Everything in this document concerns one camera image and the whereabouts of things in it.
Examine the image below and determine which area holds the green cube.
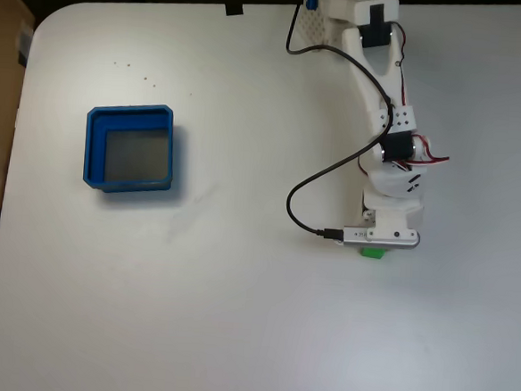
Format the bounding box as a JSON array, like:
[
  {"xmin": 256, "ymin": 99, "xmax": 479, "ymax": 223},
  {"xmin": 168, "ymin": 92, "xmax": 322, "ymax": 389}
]
[{"xmin": 360, "ymin": 245, "xmax": 387, "ymax": 262}]

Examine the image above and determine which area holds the blue square box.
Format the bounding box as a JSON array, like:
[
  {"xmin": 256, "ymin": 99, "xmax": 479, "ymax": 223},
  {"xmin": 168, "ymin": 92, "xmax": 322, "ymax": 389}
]
[{"xmin": 80, "ymin": 98, "xmax": 192, "ymax": 200}]

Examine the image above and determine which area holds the silver camera box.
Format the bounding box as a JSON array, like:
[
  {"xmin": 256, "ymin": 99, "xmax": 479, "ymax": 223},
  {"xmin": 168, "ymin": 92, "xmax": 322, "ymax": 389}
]
[{"xmin": 340, "ymin": 224, "xmax": 422, "ymax": 254}]

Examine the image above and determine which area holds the black usb cable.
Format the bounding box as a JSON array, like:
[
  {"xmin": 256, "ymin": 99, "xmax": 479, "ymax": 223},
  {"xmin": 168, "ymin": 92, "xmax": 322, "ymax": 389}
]
[{"xmin": 271, "ymin": 3, "xmax": 402, "ymax": 248}]

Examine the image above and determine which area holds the white perforated base mount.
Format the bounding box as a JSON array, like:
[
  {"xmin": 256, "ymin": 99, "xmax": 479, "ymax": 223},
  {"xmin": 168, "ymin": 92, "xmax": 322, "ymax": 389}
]
[{"xmin": 294, "ymin": 0, "xmax": 346, "ymax": 55}]

